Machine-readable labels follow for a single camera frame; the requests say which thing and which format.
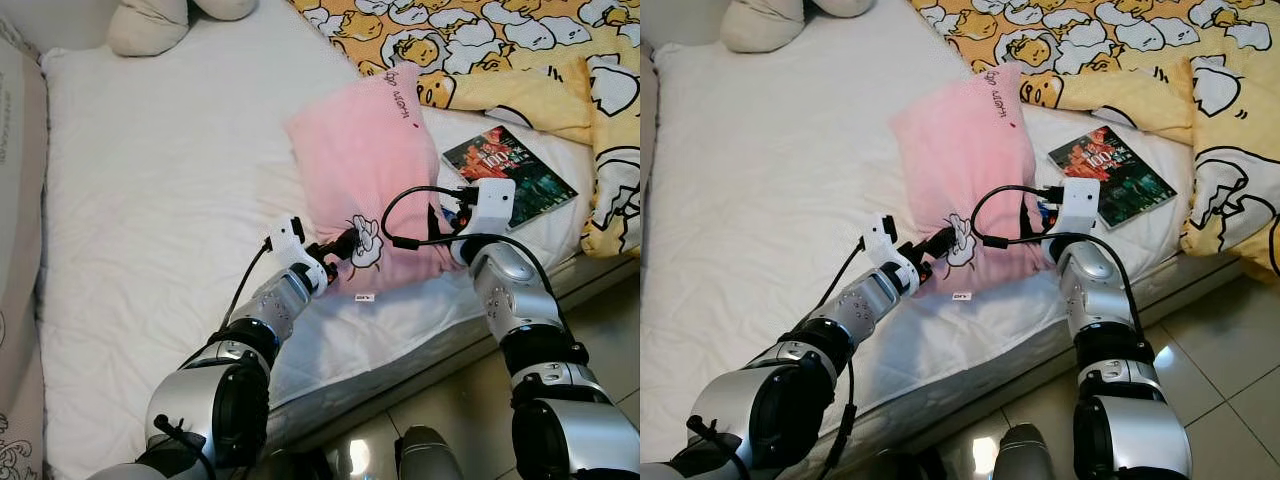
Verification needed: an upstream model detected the dark green red book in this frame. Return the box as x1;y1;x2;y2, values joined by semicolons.
1047;125;1179;229
441;125;579;229

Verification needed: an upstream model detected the pink pillow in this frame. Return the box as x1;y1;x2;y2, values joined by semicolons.
283;62;471;301
888;62;1061;299

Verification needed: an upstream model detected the yellow egg cartoon blanket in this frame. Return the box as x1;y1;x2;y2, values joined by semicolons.
290;0;641;259
905;0;1280;286

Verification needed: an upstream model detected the grey bed base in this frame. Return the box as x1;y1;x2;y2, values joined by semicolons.
262;250;641;456
850;250;1251;471

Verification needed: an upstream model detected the white mattress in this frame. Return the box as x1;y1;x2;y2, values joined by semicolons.
640;0;1201;480
38;0;601;480

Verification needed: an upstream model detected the grey robot right leg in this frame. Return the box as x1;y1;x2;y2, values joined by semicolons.
990;423;1061;480
395;425;466;480

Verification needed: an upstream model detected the beige plush toy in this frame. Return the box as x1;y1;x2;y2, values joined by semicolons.
720;0;876;54
107;0;259;57

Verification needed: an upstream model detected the grey patterned cushion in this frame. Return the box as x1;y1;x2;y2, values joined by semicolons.
0;20;49;480

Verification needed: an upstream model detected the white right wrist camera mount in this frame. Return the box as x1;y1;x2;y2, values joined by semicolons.
1051;177;1102;242
469;178;518;242

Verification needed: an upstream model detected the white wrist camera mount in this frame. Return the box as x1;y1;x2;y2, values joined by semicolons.
1051;177;1102;242
266;215;327;293
862;212;920;297
469;178;518;242

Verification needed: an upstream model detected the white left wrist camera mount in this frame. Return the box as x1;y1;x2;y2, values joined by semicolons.
862;212;920;297
266;215;327;293

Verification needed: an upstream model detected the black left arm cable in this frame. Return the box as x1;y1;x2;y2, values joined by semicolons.
195;240;276;356
805;238;867;331

